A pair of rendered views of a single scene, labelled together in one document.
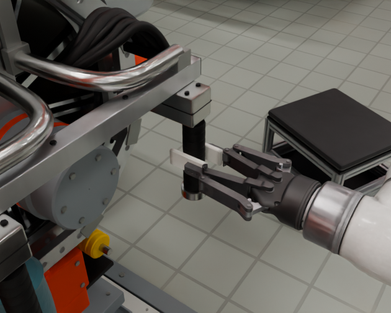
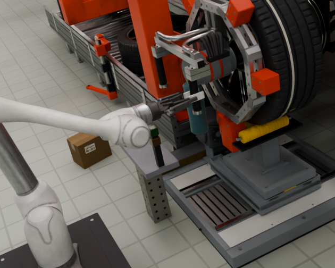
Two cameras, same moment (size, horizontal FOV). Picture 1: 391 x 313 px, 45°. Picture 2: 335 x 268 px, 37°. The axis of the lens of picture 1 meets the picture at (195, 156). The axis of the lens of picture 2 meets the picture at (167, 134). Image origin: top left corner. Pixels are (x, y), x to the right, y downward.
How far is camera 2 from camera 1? 2.22 m
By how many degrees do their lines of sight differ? 95
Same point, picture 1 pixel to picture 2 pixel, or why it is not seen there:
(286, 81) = not seen: outside the picture
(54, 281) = (222, 119)
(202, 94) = (186, 69)
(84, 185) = not seen: hidden behind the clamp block
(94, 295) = (268, 182)
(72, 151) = (169, 48)
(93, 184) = not seen: hidden behind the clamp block
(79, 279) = (228, 133)
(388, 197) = (127, 110)
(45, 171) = (165, 46)
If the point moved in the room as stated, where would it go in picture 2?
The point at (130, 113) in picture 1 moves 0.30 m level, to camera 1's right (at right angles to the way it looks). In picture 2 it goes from (179, 54) to (141, 87)
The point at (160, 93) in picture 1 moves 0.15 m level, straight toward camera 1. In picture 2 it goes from (186, 58) to (152, 58)
